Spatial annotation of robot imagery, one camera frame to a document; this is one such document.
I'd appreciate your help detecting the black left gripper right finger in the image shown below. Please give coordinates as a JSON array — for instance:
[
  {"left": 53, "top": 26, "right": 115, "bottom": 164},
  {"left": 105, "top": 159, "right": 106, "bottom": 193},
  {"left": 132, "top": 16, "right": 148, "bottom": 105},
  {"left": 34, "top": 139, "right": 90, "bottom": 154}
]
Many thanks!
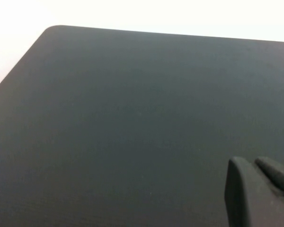
[{"left": 254, "top": 157, "right": 284, "bottom": 197}]

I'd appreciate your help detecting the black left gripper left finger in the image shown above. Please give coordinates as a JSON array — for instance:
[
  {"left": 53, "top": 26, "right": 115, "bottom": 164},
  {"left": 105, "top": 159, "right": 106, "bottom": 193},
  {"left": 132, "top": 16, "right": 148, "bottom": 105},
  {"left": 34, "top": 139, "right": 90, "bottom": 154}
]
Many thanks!
[{"left": 224, "top": 156, "right": 284, "bottom": 227}]

